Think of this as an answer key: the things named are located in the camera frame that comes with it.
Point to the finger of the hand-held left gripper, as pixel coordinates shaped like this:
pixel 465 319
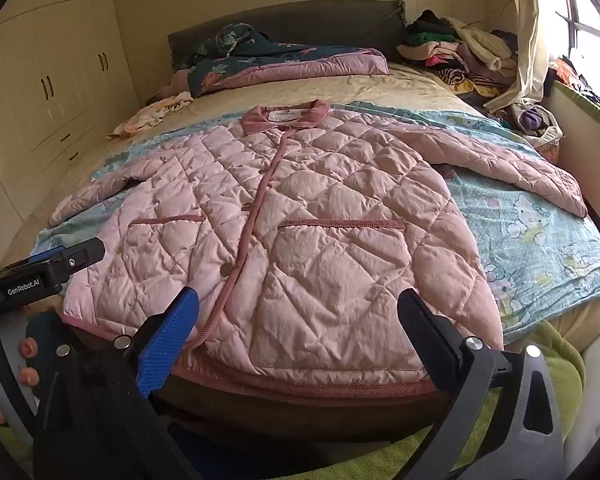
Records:
pixel 80 252

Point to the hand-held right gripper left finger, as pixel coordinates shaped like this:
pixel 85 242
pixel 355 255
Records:
pixel 172 340

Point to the pink quilted jacket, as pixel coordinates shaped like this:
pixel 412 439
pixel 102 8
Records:
pixel 305 210

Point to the cream wardrobe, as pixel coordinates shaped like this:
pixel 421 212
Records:
pixel 55 60

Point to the pink pillow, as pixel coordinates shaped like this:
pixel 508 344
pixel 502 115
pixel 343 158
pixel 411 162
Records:
pixel 177 82

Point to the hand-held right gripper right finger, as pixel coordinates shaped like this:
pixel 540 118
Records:
pixel 427 337

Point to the green window ledge cover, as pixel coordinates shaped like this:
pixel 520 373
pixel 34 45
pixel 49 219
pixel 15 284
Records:
pixel 585 107

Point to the peach patterned cloth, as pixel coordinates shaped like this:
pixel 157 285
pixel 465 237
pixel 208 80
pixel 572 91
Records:
pixel 150 112

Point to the dark floral quilt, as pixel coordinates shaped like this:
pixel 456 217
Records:
pixel 230 65

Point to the person's left hand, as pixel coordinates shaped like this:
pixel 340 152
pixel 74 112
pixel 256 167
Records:
pixel 30 377

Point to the bag of clothes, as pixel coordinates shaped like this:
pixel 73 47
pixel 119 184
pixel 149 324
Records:
pixel 530 120

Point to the pile of clothes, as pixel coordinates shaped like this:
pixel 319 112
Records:
pixel 450 50

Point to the cream curtain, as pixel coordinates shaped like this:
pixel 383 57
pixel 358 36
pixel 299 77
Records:
pixel 527 35

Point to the white cloth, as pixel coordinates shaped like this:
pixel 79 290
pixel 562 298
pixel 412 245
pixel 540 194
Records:
pixel 595 400

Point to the green fleece blanket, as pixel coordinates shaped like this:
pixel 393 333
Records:
pixel 570 365

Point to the blue cartoon printed sheet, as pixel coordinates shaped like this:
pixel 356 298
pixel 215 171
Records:
pixel 530 240

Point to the grey fabric headboard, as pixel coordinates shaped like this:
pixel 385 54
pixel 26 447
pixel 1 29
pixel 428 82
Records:
pixel 305 25

